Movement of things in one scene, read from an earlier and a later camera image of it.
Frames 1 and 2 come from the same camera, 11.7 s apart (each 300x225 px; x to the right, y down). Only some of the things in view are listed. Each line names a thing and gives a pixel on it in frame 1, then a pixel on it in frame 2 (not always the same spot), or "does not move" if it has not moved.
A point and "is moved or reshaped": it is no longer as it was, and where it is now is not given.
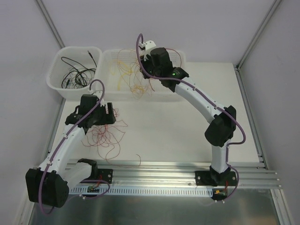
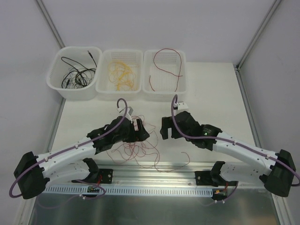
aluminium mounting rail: [176, 175] does not move
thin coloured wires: [106, 138] is moved or reshaped
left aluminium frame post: [50, 24] does not move
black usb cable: [75, 76] does not move
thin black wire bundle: [77, 78] does not move
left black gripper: [109, 112] -> [135, 130]
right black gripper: [145, 71] -> [174, 127]
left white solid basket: [72, 69] does not move
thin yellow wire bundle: [129, 60] -> [122, 75]
